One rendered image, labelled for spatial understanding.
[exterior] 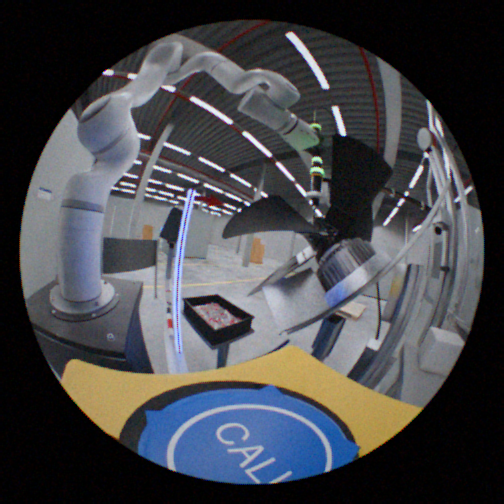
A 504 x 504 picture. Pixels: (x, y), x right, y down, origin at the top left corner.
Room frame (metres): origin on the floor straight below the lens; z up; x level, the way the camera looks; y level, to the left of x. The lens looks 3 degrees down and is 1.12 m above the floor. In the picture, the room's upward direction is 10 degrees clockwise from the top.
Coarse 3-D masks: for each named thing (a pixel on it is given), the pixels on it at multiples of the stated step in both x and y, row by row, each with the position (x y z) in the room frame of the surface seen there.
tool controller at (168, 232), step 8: (176, 208) 0.68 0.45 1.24; (168, 216) 0.66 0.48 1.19; (176, 216) 0.69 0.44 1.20; (168, 224) 0.67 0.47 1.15; (176, 224) 0.69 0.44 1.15; (160, 232) 0.65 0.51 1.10; (168, 232) 0.67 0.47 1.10; (176, 232) 0.70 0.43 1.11; (168, 240) 0.68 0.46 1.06; (176, 240) 0.70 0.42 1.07
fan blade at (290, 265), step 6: (294, 258) 0.52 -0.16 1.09; (288, 264) 0.51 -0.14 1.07; (294, 264) 0.48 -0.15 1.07; (276, 270) 0.56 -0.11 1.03; (282, 270) 0.51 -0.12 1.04; (288, 270) 0.47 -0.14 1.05; (270, 276) 0.55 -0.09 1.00; (276, 276) 0.50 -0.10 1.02; (282, 276) 0.47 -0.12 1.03; (264, 282) 0.53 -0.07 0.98; (270, 282) 0.49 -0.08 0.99; (258, 288) 0.50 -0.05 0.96; (252, 294) 0.48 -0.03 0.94
